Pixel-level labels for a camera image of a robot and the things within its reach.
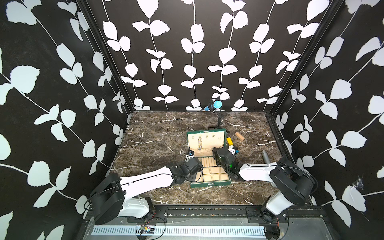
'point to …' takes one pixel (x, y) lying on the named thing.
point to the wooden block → (240, 137)
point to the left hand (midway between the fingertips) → (193, 169)
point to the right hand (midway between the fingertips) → (208, 145)
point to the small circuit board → (147, 230)
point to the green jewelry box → (213, 174)
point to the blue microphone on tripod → (213, 105)
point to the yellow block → (229, 141)
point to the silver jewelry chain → (199, 143)
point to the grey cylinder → (265, 157)
